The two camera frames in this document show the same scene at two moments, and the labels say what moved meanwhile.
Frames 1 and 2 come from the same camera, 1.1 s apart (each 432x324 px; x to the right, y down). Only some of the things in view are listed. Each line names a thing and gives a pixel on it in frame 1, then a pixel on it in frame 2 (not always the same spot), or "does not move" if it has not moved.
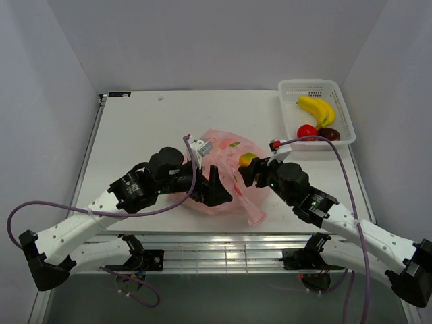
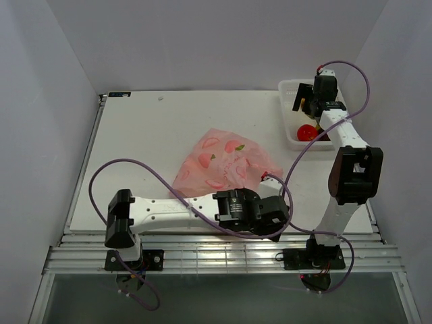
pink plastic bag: (250, 200) does not move
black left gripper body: (181, 184) → (267, 230)
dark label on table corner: (119, 94) does not move
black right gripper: (248, 173) → (304, 91)
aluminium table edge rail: (225, 254) does not move
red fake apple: (306, 130) does not move
